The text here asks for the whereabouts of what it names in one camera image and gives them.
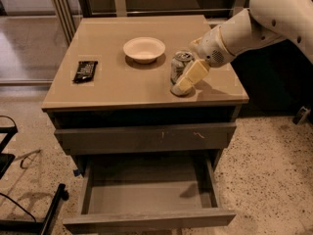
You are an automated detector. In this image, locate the open grey middle drawer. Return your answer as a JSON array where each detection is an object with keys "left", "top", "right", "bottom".
[{"left": 64, "top": 153, "right": 236, "bottom": 234}]

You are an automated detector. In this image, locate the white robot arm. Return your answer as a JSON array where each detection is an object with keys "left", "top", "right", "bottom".
[{"left": 171, "top": 0, "right": 313, "bottom": 96}]

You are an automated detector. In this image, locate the tan top drawer cabinet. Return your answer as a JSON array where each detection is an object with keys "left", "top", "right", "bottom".
[{"left": 42, "top": 16, "right": 248, "bottom": 164}]

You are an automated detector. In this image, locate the metal wall shelf frame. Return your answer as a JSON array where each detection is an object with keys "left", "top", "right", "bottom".
[{"left": 52, "top": 0, "right": 248, "bottom": 41}]

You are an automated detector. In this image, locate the black snack packet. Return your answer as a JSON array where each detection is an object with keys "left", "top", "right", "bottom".
[{"left": 72, "top": 61, "right": 98, "bottom": 83}]

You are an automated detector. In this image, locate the black chair base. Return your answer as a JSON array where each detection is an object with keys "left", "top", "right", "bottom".
[{"left": 0, "top": 116, "right": 69, "bottom": 235}]

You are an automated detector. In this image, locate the black cable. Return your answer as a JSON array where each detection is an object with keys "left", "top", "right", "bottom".
[{"left": 0, "top": 191, "right": 37, "bottom": 223}]

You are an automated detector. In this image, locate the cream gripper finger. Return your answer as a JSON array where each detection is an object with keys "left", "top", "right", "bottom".
[
  {"left": 170, "top": 60, "right": 210, "bottom": 96},
  {"left": 189, "top": 37, "right": 201, "bottom": 53}
]

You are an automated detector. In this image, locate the grey object on floor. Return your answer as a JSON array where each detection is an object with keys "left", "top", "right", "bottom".
[{"left": 292, "top": 106, "right": 311, "bottom": 124}]

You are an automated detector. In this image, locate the closed grey top drawer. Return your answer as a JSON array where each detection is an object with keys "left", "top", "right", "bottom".
[{"left": 55, "top": 122, "right": 236, "bottom": 156}]

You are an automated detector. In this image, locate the white paper bowl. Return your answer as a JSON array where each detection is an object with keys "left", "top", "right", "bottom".
[{"left": 123, "top": 37, "right": 165, "bottom": 64}]

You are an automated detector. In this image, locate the green white 7up can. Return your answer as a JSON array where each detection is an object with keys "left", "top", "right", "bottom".
[{"left": 170, "top": 50, "right": 195, "bottom": 85}]

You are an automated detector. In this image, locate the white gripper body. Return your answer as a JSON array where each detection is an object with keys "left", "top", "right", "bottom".
[{"left": 196, "top": 26, "right": 235, "bottom": 68}]

